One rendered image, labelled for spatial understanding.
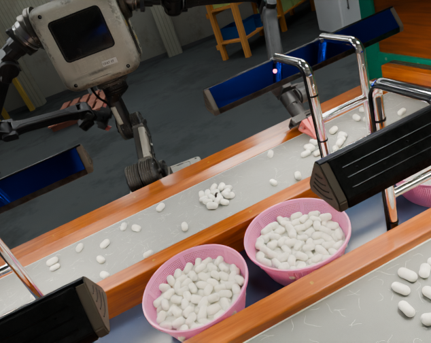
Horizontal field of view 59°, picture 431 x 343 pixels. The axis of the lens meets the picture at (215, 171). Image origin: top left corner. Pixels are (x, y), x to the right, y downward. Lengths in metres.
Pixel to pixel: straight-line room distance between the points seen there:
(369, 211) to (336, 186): 0.59
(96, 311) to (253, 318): 0.39
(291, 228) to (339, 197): 0.48
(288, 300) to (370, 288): 0.17
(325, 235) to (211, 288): 0.31
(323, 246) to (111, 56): 1.08
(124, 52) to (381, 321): 1.27
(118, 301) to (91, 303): 0.58
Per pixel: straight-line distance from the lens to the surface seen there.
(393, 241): 0.93
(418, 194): 1.12
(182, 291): 0.99
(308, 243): 0.99
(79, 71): 1.64
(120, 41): 1.59
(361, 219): 1.13
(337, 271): 0.87
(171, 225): 1.22
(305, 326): 0.83
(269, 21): 1.63
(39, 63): 8.67
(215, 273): 0.99
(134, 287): 1.09
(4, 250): 0.98
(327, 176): 0.56
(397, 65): 1.58
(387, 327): 0.81
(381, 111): 0.81
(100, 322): 0.54
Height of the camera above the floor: 1.40
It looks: 28 degrees down
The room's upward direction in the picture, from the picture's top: 21 degrees counter-clockwise
